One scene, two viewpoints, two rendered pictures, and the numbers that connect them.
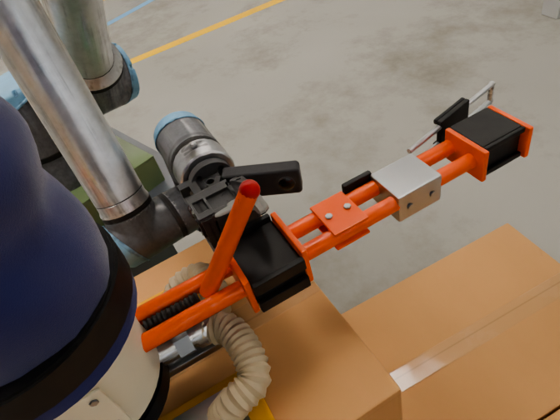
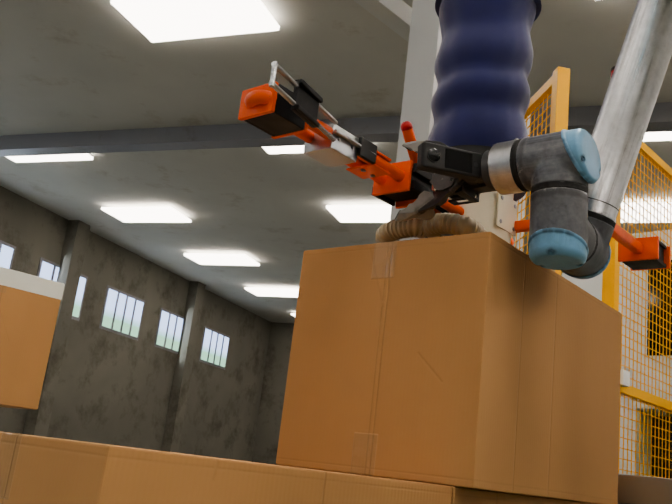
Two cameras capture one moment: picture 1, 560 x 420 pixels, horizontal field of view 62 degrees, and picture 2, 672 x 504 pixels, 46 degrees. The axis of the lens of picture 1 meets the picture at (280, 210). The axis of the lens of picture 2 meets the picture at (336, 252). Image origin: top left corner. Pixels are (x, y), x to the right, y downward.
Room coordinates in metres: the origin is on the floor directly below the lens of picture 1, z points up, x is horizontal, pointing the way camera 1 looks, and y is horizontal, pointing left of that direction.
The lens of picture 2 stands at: (1.52, -0.82, 0.54)
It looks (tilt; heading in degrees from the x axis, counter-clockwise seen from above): 15 degrees up; 148
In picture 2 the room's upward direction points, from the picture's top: 7 degrees clockwise
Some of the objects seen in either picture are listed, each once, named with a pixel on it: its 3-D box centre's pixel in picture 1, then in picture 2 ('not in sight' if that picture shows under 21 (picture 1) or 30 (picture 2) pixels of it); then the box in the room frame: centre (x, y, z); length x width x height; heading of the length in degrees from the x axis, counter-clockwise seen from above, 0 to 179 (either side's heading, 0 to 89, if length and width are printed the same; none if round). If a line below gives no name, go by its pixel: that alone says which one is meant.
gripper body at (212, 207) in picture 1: (220, 202); (469, 175); (0.52, 0.08, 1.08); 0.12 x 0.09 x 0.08; 17
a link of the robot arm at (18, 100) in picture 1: (30, 111); not in sight; (1.09, 0.51, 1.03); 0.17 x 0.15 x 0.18; 116
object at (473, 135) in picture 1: (486, 142); (274, 111); (0.48, -0.30, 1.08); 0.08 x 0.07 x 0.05; 107
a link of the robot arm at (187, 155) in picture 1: (204, 170); (509, 165); (0.60, 0.10, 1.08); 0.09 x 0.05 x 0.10; 107
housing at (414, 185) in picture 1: (405, 187); (331, 145); (0.45, -0.17, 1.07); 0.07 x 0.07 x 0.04; 17
